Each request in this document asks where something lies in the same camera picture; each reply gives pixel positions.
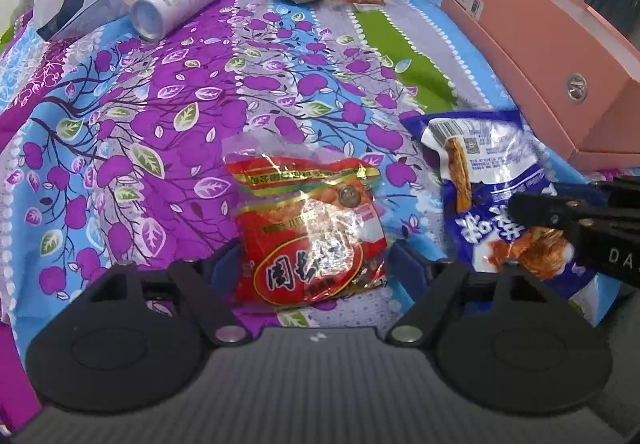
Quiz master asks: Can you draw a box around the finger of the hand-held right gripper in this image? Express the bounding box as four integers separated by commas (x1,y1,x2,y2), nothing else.
589,175,640,211
509,193,622,231

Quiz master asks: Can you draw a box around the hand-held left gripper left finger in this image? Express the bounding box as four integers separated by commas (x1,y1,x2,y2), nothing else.
89,241,250,346

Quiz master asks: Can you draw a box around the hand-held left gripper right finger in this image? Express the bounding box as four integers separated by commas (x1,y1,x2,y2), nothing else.
389,242,552,346

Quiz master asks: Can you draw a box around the blue snack packet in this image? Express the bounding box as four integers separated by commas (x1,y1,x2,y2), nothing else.
399,109,627,326

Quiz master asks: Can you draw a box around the red snack packet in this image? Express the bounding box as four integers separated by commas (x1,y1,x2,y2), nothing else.
222,134,389,308

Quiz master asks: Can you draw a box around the pink cardboard box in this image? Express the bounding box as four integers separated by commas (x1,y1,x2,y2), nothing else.
439,0,640,173

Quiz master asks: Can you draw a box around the purple floral printed blanket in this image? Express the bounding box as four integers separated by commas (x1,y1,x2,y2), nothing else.
0,0,627,430

